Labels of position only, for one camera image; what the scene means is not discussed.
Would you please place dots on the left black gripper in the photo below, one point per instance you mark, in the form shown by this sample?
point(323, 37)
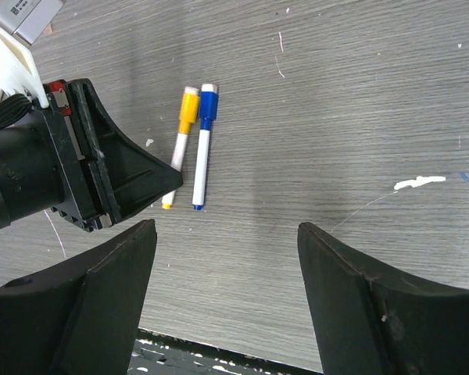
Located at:
point(106, 177)

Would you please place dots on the square yellow pen cap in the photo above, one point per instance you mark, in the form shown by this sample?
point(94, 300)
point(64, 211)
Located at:
point(189, 109)

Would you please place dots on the blue pen cap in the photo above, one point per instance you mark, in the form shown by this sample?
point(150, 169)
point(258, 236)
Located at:
point(208, 105)

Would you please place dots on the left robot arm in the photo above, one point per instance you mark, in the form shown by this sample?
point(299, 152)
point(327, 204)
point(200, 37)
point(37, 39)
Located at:
point(29, 180)

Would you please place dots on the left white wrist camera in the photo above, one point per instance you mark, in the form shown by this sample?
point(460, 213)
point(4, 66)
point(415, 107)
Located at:
point(21, 23)

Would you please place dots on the blue capped white pen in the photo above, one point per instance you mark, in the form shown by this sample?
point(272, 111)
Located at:
point(201, 168)

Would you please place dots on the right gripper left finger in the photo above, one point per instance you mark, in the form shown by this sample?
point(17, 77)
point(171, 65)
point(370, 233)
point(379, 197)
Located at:
point(81, 315)

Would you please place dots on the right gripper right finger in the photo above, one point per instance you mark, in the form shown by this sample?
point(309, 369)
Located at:
point(372, 318)

